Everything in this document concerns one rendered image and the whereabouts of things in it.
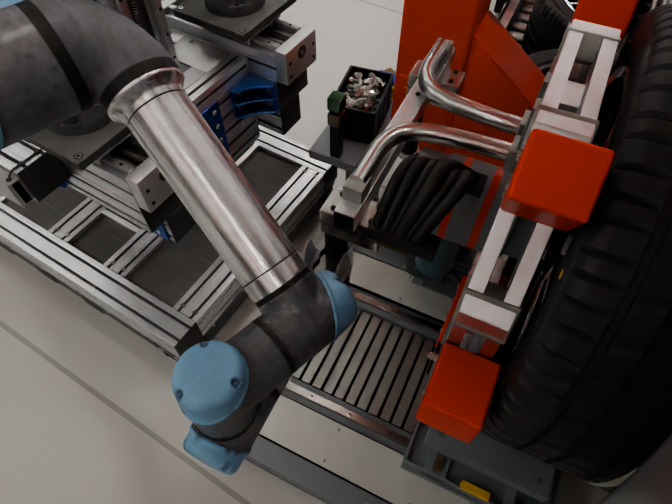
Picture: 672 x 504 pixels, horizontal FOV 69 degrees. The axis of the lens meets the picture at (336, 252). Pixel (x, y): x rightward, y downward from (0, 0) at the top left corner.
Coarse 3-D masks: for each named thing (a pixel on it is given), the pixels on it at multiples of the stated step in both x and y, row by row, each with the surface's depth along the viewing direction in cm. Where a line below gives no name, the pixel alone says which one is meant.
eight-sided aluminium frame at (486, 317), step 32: (576, 32) 62; (608, 32) 62; (576, 64) 81; (608, 64) 58; (544, 96) 55; (544, 128) 52; (576, 128) 51; (480, 256) 55; (480, 288) 56; (512, 288) 55; (480, 320) 56; (512, 320) 55; (480, 352) 62
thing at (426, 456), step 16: (416, 432) 126; (416, 448) 126; (416, 464) 122; (432, 464) 122; (448, 464) 122; (432, 480) 124; (448, 480) 120; (464, 480) 119; (480, 480) 122; (464, 496) 122; (480, 496) 117; (496, 496) 120; (512, 496) 118; (528, 496) 118
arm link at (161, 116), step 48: (48, 0) 49; (96, 48) 50; (144, 48) 52; (96, 96) 53; (144, 96) 52; (144, 144) 54; (192, 144) 53; (192, 192) 53; (240, 192) 54; (240, 240) 53; (288, 240) 56; (288, 288) 54; (336, 288) 56; (288, 336) 53; (336, 336) 56
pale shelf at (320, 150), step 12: (384, 120) 153; (324, 132) 150; (324, 144) 147; (348, 144) 147; (360, 144) 147; (312, 156) 147; (324, 156) 144; (348, 156) 144; (360, 156) 144; (348, 168) 144
